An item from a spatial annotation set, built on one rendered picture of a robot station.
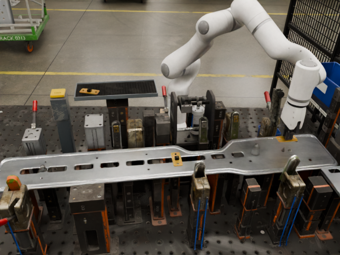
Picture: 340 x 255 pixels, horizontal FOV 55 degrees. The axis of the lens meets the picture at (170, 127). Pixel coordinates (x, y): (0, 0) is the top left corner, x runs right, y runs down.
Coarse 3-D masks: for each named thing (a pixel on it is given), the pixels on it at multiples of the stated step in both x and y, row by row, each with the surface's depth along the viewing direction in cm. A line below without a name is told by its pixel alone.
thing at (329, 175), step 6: (324, 168) 134; (330, 168) 134; (336, 168) 134; (324, 174) 131; (330, 174) 131; (336, 174) 131; (330, 180) 128; (336, 180) 128; (336, 186) 126; (336, 192) 124
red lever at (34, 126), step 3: (33, 102) 145; (36, 102) 146; (33, 105) 145; (36, 105) 145; (33, 108) 144; (36, 108) 145; (33, 111) 144; (36, 111) 145; (33, 114) 144; (33, 117) 143; (33, 120) 143; (33, 123) 142; (33, 126) 141; (36, 126) 142
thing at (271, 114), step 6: (276, 90) 142; (282, 90) 143; (276, 96) 145; (282, 96) 141; (276, 102) 146; (270, 108) 148; (276, 108) 148; (270, 114) 149; (276, 114) 149; (276, 120) 149
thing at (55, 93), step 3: (54, 90) 149; (57, 90) 149; (60, 90) 149; (63, 90) 149; (51, 93) 146; (54, 93) 146; (57, 93) 147; (60, 93) 147; (63, 93) 147; (51, 96) 145; (54, 96) 145; (57, 96) 146; (60, 96) 146; (63, 96) 146
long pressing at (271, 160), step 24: (240, 144) 146; (264, 144) 146; (288, 144) 146; (312, 144) 147; (0, 168) 130; (24, 168) 130; (48, 168) 130; (72, 168) 130; (96, 168) 131; (120, 168) 131; (144, 168) 131; (168, 168) 132; (192, 168) 132; (216, 168) 132; (240, 168) 133; (264, 168) 133; (312, 168) 134; (0, 192) 120
